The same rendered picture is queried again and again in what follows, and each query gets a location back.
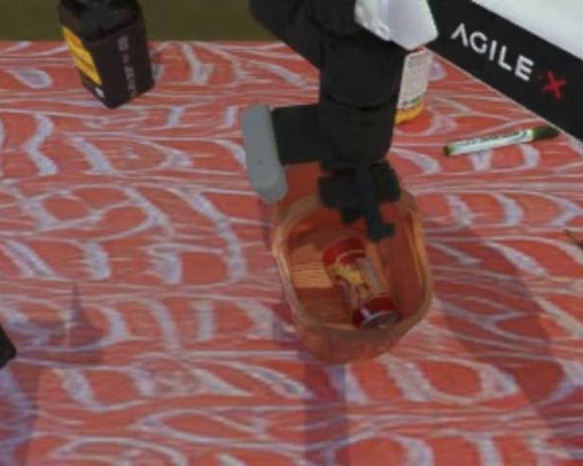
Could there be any red can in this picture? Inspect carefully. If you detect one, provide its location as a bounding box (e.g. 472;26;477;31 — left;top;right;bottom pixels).
322;236;399;332

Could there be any orange oval basket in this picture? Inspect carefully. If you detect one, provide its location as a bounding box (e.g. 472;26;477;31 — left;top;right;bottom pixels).
270;187;434;364

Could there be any white bottle with yellow base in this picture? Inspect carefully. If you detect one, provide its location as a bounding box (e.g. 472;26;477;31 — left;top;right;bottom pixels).
394;47;434;126

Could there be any green and white marker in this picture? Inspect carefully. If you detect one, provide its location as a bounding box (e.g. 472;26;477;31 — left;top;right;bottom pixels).
442;124;561;157

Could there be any red patterned tablecloth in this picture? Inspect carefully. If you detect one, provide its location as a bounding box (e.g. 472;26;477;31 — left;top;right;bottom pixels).
0;39;583;466

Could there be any black battery with yellow label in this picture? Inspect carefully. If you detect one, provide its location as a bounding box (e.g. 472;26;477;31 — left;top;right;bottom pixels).
57;0;156;110

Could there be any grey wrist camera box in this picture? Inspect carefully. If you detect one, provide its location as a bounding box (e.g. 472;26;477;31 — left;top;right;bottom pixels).
241;103;289;203

